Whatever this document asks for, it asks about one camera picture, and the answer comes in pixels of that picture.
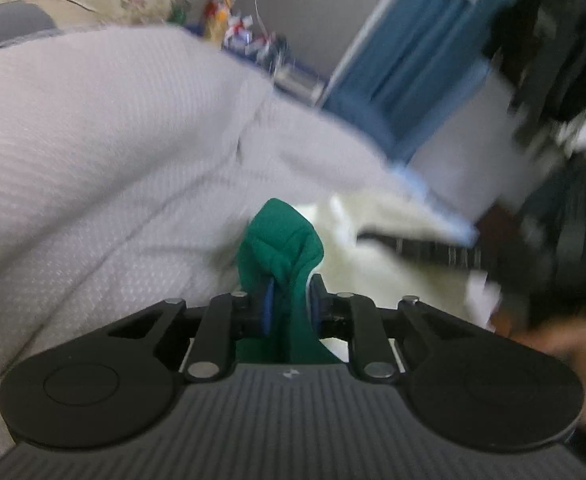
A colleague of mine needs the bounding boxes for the grey pillow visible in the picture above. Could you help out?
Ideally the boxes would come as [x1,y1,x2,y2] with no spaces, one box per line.
[0,2,57,55]

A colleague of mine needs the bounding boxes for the green hoodie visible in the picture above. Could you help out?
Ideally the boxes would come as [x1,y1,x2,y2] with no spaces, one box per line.
[233,194,504,367]

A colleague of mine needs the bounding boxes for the black clothes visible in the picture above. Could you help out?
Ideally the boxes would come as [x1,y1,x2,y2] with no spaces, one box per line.
[482,0,586,153]

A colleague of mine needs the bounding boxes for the white cable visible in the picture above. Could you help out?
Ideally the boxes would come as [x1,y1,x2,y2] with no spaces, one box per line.
[252,0,285,77]

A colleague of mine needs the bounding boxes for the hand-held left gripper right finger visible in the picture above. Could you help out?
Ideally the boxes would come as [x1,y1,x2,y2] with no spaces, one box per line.
[307,274,480,381]

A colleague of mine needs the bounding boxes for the grey bed cover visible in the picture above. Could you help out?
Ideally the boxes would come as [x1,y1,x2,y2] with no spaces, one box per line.
[0,25,474,466]

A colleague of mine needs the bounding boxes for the blue curtain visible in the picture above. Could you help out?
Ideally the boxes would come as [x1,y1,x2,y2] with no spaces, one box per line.
[322,0,516,162]

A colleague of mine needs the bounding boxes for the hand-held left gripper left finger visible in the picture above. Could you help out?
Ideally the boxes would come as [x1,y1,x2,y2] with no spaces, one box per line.
[106,279,277,384]

